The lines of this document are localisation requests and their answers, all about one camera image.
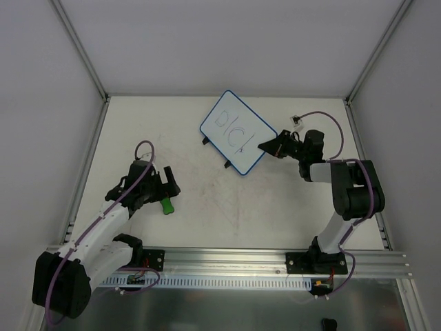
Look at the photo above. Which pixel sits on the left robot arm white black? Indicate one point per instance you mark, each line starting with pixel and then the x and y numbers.
pixel 65 280

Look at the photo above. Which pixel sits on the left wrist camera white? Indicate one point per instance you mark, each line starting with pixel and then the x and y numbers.
pixel 146 157

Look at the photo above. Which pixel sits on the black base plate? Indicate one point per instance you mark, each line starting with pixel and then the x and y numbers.
pixel 153 258
pixel 321 263

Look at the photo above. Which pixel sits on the blue framed whiteboard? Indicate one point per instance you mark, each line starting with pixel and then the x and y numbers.
pixel 236 131

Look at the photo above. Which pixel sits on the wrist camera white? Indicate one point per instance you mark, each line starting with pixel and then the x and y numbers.
pixel 146 157
pixel 297 123

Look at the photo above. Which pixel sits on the left aluminium frame post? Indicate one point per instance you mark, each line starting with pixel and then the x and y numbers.
pixel 63 17

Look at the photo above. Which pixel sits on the green bone-shaped eraser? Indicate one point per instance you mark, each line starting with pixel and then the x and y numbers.
pixel 167 206

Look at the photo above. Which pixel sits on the aluminium frame post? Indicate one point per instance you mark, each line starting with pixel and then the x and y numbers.
pixel 63 17
pixel 382 43

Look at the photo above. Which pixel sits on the white slotted cable duct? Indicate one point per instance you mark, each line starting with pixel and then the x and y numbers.
pixel 208 282

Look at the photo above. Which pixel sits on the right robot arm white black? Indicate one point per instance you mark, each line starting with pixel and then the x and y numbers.
pixel 356 195

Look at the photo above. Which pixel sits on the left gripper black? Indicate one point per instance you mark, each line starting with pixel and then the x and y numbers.
pixel 162 188

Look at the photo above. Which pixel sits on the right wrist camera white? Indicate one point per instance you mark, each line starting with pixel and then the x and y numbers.
pixel 297 123

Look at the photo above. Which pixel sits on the black object bottom edge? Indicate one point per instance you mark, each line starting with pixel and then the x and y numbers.
pixel 329 325

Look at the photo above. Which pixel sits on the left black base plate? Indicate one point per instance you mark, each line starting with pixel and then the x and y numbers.
pixel 153 258

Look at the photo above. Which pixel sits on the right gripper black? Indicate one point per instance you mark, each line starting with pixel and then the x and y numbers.
pixel 284 145

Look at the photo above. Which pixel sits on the right aluminium frame post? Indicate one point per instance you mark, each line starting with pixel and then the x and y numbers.
pixel 382 43

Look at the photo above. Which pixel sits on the aluminium mounting rail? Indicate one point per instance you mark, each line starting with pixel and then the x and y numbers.
pixel 224 258

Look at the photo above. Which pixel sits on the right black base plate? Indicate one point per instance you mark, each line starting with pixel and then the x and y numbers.
pixel 321 263

